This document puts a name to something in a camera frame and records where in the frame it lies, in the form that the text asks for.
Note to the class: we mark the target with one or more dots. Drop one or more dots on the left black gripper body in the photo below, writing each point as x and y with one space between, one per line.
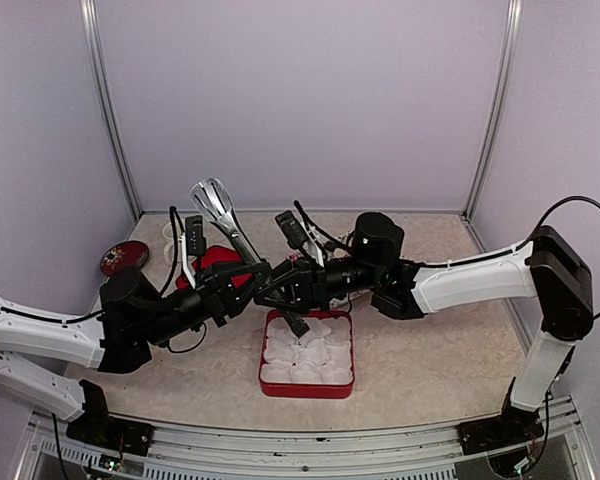
214 301

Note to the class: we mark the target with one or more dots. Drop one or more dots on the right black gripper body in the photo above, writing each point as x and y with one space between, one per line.
316 282

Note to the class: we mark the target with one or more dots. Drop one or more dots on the steel serving tongs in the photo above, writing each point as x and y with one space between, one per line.
212 200

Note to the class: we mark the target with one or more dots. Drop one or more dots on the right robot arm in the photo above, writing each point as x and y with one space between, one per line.
541 266

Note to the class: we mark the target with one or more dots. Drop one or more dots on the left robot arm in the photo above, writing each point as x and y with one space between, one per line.
134 317

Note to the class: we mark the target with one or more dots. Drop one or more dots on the red chocolate tin box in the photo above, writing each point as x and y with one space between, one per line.
318 365

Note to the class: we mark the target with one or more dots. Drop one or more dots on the red tin lid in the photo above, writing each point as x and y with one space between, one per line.
215 254

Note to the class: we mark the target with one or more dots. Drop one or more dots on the floral tray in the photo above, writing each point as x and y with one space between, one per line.
331 251

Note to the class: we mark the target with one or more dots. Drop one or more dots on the cream ribbed mug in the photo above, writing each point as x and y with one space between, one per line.
171 237

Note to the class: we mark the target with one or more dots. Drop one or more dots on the dark red patterned coaster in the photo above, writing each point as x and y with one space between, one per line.
131 253

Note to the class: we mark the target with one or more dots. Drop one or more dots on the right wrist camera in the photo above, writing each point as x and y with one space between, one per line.
302 235

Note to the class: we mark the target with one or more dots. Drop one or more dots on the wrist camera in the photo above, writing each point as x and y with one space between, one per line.
188 241
302 235

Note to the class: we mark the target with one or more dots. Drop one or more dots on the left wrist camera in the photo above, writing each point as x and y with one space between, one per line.
188 241

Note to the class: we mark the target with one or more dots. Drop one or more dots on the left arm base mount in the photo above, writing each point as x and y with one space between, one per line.
123 436

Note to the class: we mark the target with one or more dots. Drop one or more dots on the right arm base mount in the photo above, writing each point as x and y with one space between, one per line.
493 433

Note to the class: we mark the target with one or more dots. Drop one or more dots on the front aluminium rail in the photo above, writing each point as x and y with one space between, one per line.
419 452

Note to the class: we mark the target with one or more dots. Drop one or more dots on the left aluminium frame post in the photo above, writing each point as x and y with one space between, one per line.
89 15

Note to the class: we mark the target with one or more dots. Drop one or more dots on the aluminium frame post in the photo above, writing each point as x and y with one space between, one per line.
89 15
497 107

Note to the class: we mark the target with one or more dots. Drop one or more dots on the right aluminium frame post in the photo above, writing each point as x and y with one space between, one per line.
497 107

